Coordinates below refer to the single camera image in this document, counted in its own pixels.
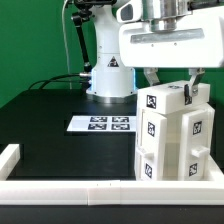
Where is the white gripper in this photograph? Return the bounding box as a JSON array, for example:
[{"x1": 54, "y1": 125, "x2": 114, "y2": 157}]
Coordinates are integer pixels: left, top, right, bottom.
[{"x1": 119, "y1": 13, "x2": 224, "y2": 105}]

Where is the white cabinet top block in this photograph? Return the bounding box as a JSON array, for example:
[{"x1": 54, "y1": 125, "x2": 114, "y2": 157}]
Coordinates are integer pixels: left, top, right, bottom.
[{"x1": 137, "y1": 80, "x2": 210, "y2": 115}]

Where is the white cabinet body box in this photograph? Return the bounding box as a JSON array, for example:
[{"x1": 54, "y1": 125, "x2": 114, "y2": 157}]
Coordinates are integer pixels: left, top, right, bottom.
[{"x1": 134, "y1": 103, "x2": 216, "y2": 182}]

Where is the white cabinet door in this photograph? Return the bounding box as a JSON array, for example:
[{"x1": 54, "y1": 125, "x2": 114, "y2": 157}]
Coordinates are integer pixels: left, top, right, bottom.
[
  {"x1": 134, "y1": 109, "x2": 167, "y2": 181},
  {"x1": 178, "y1": 110, "x2": 210, "y2": 181}
]

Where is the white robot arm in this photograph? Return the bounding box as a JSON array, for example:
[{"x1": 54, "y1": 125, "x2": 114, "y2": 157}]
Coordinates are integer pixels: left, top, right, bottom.
[{"x1": 87, "y1": 0, "x2": 224, "y2": 104}]

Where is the white marker plate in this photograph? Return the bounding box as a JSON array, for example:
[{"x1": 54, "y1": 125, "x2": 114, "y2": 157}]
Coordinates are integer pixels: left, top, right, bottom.
[{"x1": 67, "y1": 115, "x2": 136, "y2": 132}]

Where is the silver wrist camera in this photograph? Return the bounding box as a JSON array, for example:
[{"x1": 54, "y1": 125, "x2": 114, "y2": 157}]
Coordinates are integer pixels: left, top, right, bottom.
[{"x1": 116, "y1": 0, "x2": 143, "y2": 23}]

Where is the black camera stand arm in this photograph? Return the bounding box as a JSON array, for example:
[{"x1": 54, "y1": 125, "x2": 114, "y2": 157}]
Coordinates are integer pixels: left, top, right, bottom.
[{"x1": 70, "y1": 0, "x2": 118, "y2": 79}]

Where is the white U-shaped fence frame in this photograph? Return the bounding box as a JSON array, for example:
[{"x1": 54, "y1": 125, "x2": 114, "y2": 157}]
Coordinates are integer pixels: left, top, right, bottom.
[{"x1": 0, "y1": 144, "x2": 224, "y2": 205}]

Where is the black cable bundle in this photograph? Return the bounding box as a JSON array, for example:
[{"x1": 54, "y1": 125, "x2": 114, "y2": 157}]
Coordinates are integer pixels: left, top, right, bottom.
[{"x1": 27, "y1": 73, "x2": 92, "y2": 91}]

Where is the white hanging cable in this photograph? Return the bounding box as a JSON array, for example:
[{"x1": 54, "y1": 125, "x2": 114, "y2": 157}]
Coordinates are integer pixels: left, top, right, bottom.
[{"x1": 61, "y1": 0, "x2": 74, "y2": 90}]

